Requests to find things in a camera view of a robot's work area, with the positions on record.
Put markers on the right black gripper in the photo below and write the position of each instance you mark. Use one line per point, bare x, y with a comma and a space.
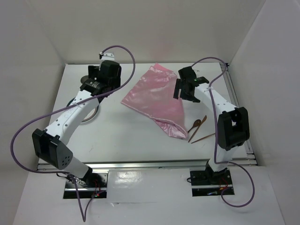
180, 85

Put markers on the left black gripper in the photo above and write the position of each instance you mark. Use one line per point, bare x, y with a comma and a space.
93, 71

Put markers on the pink satin rose cloth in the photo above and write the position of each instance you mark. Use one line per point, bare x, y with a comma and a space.
152, 96

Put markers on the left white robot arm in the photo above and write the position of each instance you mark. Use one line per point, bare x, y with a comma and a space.
50, 144

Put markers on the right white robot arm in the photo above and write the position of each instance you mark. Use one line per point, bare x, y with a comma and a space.
231, 122

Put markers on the small metal cup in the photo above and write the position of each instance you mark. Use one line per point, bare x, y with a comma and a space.
84, 79

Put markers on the white plate with coloured rim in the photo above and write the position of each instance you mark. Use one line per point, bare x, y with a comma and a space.
92, 114

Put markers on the wooden knife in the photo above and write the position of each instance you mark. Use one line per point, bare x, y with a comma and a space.
197, 128

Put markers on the front aluminium rail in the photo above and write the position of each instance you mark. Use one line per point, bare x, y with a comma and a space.
158, 164

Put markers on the aluminium rail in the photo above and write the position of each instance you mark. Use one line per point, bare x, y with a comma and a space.
244, 153
158, 164

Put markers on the right side aluminium rail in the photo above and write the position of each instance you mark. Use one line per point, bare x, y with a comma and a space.
244, 153

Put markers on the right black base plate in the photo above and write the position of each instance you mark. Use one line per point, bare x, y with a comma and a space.
201, 185

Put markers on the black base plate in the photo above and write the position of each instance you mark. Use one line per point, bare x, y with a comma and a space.
201, 185
86, 191

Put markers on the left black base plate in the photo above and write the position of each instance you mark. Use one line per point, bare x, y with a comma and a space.
86, 191

